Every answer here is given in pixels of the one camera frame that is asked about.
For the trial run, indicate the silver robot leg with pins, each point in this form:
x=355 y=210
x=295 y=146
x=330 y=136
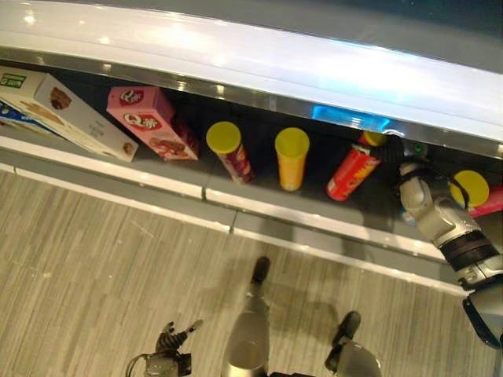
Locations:
x=351 y=349
x=249 y=330

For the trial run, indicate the white chocolate biscuit box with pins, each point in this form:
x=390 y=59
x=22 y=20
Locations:
x=84 y=119

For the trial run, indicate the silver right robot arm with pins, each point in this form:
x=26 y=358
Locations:
x=440 y=220

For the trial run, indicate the white box with green label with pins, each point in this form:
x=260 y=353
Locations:
x=15 y=94

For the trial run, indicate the silver left robot leg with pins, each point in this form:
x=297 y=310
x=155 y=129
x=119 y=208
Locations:
x=249 y=330

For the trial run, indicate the blue snack box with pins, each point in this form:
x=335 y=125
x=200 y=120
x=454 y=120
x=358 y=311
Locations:
x=9 y=116

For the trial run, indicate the pink chip can yellow lid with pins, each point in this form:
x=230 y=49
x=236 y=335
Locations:
x=473 y=192

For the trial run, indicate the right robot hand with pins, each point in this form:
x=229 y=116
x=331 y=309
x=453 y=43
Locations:
x=392 y=151

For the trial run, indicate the pink Q wafer box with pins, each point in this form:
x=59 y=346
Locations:
x=147 y=121

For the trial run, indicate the purple chip can yellow lid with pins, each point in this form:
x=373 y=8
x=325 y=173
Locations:
x=232 y=151

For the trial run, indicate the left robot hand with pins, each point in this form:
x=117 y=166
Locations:
x=173 y=335

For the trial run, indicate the grey lower shelf board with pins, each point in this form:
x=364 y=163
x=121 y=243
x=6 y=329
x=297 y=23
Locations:
x=165 y=184

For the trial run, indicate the red chip can yellow lid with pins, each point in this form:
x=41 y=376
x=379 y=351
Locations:
x=353 y=173

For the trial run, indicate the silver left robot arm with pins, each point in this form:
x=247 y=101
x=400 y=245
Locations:
x=161 y=365

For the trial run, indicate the silver right robot leg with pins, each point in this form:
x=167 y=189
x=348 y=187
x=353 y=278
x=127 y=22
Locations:
x=351 y=349

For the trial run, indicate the grey robot torso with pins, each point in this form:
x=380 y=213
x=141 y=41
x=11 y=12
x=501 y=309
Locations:
x=487 y=318

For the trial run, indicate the white upper shelf board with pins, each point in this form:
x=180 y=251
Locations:
x=275 y=63

